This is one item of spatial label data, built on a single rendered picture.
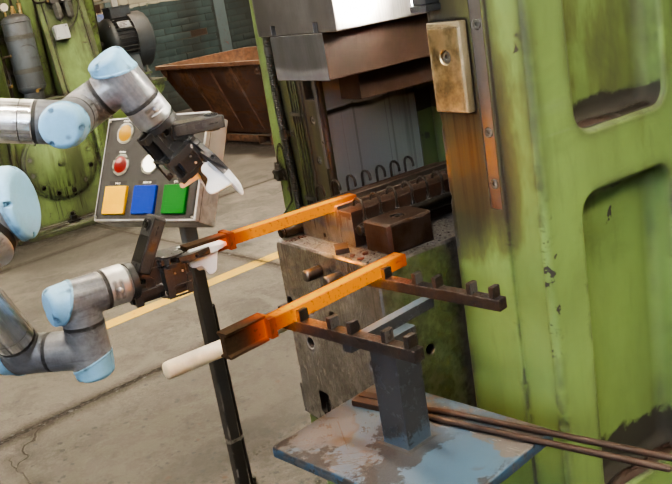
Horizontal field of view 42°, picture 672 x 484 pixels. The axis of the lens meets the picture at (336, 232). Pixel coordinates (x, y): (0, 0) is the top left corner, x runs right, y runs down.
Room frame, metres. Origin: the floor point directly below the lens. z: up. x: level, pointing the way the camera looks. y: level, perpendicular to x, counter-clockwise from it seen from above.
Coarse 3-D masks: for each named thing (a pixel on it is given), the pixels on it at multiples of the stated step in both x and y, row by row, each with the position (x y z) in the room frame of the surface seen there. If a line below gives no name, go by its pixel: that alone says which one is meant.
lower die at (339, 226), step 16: (400, 176) 2.04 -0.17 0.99; (352, 192) 1.96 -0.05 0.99; (384, 192) 1.89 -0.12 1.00; (400, 192) 1.88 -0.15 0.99; (416, 192) 1.88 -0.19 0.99; (432, 192) 1.90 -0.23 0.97; (336, 208) 1.82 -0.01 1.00; (352, 208) 1.81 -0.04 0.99; (368, 208) 1.81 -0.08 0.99; (384, 208) 1.83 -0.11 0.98; (448, 208) 1.93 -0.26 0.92; (304, 224) 1.94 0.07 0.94; (320, 224) 1.88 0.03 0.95; (336, 224) 1.83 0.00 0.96; (352, 224) 1.78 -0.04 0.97; (336, 240) 1.84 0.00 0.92; (352, 240) 1.79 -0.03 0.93
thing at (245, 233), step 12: (324, 204) 1.82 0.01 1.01; (336, 204) 1.84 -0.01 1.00; (276, 216) 1.78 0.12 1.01; (288, 216) 1.77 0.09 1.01; (300, 216) 1.78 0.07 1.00; (312, 216) 1.80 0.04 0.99; (240, 228) 1.73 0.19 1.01; (252, 228) 1.72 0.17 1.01; (264, 228) 1.73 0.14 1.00; (276, 228) 1.75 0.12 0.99; (204, 240) 1.67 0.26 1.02; (216, 240) 1.67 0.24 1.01; (228, 240) 1.68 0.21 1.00; (240, 240) 1.70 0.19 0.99
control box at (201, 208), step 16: (192, 112) 2.21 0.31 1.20; (208, 112) 2.18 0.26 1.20; (112, 128) 2.34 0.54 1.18; (224, 128) 2.22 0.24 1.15; (112, 144) 2.32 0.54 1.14; (128, 144) 2.28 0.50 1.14; (208, 144) 2.16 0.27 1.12; (224, 144) 2.21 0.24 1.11; (112, 160) 2.29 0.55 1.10; (128, 160) 2.26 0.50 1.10; (112, 176) 2.27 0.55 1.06; (128, 176) 2.24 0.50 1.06; (144, 176) 2.21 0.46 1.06; (160, 176) 2.18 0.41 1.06; (128, 192) 2.22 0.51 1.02; (160, 192) 2.16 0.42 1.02; (192, 192) 2.10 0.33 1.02; (96, 208) 2.25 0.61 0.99; (128, 208) 2.19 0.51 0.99; (160, 208) 2.14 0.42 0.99; (192, 208) 2.08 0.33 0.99; (208, 208) 2.12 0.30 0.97; (112, 224) 2.26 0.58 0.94; (128, 224) 2.23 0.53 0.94; (176, 224) 2.14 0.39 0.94; (192, 224) 2.11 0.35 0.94; (208, 224) 2.11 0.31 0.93
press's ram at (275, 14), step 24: (264, 0) 1.94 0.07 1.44; (288, 0) 1.86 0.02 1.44; (312, 0) 1.79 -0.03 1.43; (336, 0) 1.74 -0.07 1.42; (360, 0) 1.78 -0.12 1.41; (384, 0) 1.81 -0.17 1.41; (408, 0) 1.84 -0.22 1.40; (264, 24) 1.96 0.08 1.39; (288, 24) 1.88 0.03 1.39; (312, 24) 1.80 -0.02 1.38; (336, 24) 1.74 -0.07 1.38; (360, 24) 1.77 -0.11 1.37
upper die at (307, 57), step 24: (384, 24) 1.87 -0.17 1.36; (408, 24) 1.90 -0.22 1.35; (288, 48) 1.89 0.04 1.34; (312, 48) 1.81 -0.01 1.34; (336, 48) 1.80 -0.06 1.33; (360, 48) 1.83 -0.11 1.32; (384, 48) 1.86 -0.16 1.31; (408, 48) 1.90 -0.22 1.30; (288, 72) 1.90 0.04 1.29; (312, 72) 1.83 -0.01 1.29; (336, 72) 1.79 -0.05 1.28; (360, 72) 1.82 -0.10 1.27
